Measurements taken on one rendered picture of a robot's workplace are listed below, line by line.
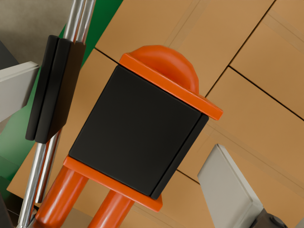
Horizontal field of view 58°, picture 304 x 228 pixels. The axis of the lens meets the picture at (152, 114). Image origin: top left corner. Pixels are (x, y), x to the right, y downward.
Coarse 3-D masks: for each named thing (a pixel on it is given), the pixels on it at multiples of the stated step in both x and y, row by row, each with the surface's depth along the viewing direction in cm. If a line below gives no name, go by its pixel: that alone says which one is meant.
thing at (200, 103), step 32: (128, 64) 17; (128, 96) 17; (160, 96) 17; (192, 96) 17; (96, 128) 17; (128, 128) 18; (160, 128) 18; (192, 128) 18; (64, 160) 18; (96, 160) 18; (128, 160) 18; (160, 160) 18; (128, 192) 18; (160, 192) 19
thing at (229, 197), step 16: (208, 160) 19; (224, 160) 17; (208, 176) 18; (224, 176) 16; (240, 176) 15; (208, 192) 17; (224, 192) 15; (240, 192) 14; (224, 208) 15; (240, 208) 13; (256, 208) 13; (224, 224) 14; (240, 224) 13
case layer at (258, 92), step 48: (144, 0) 86; (192, 0) 86; (240, 0) 87; (288, 0) 87; (96, 48) 93; (192, 48) 89; (240, 48) 91; (288, 48) 91; (96, 96) 92; (240, 96) 94; (288, 96) 94; (240, 144) 98; (288, 144) 98; (96, 192) 100; (192, 192) 101; (288, 192) 103
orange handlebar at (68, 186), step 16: (144, 48) 18; (160, 48) 18; (160, 64) 18; (176, 64) 18; (176, 80) 18; (192, 80) 19; (64, 176) 20; (80, 176) 20; (48, 192) 21; (64, 192) 20; (80, 192) 21; (112, 192) 21; (48, 208) 20; (64, 208) 20; (112, 208) 20; (128, 208) 21; (48, 224) 20; (96, 224) 21; (112, 224) 21
